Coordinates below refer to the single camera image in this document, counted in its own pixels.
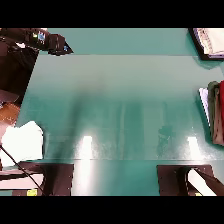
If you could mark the white garment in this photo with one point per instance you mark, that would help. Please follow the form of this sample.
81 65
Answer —
23 142

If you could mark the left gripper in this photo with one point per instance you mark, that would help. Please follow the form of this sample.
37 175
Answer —
58 44

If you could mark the pale lilac garment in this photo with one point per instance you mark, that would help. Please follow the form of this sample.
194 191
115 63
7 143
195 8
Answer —
204 104

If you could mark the red garment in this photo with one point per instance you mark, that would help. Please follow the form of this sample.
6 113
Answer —
222 103

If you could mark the cream garment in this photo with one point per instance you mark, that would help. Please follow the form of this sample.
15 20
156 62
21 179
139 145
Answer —
213 40

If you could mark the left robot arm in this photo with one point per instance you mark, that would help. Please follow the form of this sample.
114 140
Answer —
20 34

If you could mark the brown garment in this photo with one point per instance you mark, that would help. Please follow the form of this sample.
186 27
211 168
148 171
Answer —
218 133

